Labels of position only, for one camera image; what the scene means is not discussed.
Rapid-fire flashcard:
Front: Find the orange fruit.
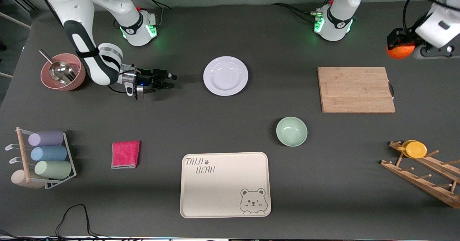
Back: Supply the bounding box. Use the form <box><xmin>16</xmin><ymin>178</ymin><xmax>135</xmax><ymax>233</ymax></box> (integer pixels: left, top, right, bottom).
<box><xmin>386</xmin><ymin>42</ymin><xmax>416</xmax><ymax>59</ymax></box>

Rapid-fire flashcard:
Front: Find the white round plate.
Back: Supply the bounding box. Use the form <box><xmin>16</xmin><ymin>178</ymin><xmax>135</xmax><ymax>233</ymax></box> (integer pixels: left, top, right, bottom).
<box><xmin>203</xmin><ymin>56</ymin><xmax>249</xmax><ymax>97</ymax></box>

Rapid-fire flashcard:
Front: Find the wooden cutting board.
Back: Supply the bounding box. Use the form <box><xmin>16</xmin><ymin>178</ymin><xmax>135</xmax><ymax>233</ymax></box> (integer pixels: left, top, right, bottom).
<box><xmin>317</xmin><ymin>67</ymin><xmax>396</xmax><ymax>113</ymax></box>

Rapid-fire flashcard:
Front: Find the pink bowl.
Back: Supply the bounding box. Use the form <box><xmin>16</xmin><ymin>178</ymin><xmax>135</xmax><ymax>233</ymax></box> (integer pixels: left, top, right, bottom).
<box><xmin>40</xmin><ymin>53</ymin><xmax>87</xmax><ymax>91</ymax></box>

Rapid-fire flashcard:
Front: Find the pink folded cloth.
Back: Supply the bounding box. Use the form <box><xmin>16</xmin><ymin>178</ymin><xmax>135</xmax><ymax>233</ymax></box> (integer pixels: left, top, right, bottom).
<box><xmin>111</xmin><ymin>140</ymin><xmax>141</xmax><ymax>169</ymax></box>

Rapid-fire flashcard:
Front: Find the metal scoop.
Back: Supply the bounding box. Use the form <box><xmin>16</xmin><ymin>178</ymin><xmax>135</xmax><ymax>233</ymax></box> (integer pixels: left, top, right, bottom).
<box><xmin>39</xmin><ymin>49</ymin><xmax>77</xmax><ymax>85</ymax></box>

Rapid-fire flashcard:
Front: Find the yellow cup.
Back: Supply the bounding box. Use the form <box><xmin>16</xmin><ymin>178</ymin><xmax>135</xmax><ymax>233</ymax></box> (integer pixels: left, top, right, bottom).
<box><xmin>397</xmin><ymin>140</ymin><xmax>428</xmax><ymax>159</ymax></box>

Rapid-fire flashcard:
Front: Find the purple cup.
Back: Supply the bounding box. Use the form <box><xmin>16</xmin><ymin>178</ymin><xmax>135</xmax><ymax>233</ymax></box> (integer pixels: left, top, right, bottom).
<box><xmin>28</xmin><ymin>130</ymin><xmax>64</xmax><ymax>147</ymax></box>

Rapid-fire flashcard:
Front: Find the cream bear print tray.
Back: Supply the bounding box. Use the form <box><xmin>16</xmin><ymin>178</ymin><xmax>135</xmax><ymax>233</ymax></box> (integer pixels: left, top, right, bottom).
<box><xmin>179</xmin><ymin>152</ymin><xmax>272</xmax><ymax>219</ymax></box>

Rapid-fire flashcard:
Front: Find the blue cup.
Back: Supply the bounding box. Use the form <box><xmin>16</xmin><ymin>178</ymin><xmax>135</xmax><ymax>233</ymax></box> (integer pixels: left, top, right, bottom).
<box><xmin>30</xmin><ymin>145</ymin><xmax>68</xmax><ymax>162</ymax></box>

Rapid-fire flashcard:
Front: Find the green cup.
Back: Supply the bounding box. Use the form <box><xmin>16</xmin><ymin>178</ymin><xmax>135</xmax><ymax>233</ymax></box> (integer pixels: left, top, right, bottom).
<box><xmin>34</xmin><ymin>160</ymin><xmax>72</xmax><ymax>180</ymax></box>

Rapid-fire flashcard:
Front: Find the wooden peg rack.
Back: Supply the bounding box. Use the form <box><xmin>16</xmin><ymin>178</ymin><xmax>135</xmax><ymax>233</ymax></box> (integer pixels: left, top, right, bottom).
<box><xmin>380</xmin><ymin>140</ymin><xmax>460</xmax><ymax>209</ymax></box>

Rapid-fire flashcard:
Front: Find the pale green bowl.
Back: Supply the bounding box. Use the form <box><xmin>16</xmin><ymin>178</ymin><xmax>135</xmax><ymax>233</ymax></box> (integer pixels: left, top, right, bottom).
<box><xmin>276</xmin><ymin>116</ymin><xmax>308</xmax><ymax>147</ymax></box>

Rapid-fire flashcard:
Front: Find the beige cup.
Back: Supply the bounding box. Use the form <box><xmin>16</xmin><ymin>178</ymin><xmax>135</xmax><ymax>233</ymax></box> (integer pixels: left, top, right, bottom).
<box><xmin>11</xmin><ymin>170</ymin><xmax>45</xmax><ymax>189</ymax></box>

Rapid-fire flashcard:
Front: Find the black left arm wrist cable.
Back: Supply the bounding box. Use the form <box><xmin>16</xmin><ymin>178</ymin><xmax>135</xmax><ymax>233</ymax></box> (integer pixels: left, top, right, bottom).
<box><xmin>402</xmin><ymin>0</ymin><xmax>450</xmax><ymax>33</ymax></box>

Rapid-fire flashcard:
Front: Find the black right arm base cable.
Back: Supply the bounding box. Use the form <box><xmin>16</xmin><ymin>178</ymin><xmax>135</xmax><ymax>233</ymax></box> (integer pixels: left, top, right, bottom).
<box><xmin>136</xmin><ymin>0</ymin><xmax>171</xmax><ymax>29</ymax></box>

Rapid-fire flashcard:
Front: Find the black arm base cable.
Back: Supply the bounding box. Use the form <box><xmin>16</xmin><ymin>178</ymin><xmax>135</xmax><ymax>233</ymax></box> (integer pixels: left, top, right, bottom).
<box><xmin>271</xmin><ymin>0</ymin><xmax>336</xmax><ymax>23</ymax></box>
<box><xmin>136</xmin><ymin>0</ymin><xmax>171</xmax><ymax>29</ymax></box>

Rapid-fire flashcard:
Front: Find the black left arm base cable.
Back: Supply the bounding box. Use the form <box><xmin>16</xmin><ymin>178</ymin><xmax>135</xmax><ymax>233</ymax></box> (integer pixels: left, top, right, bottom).
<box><xmin>271</xmin><ymin>0</ymin><xmax>336</xmax><ymax>23</ymax></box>

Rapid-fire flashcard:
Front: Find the white wire cup rack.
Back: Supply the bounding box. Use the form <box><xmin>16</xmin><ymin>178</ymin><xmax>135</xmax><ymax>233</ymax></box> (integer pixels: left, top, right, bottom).
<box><xmin>5</xmin><ymin>127</ymin><xmax>77</xmax><ymax>190</ymax></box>

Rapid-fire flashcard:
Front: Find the thin black looped cable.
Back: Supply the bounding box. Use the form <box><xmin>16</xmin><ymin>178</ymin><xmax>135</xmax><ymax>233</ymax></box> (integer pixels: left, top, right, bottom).
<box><xmin>55</xmin><ymin>204</ymin><xmax>108</xmax><ymax>238</ymax></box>

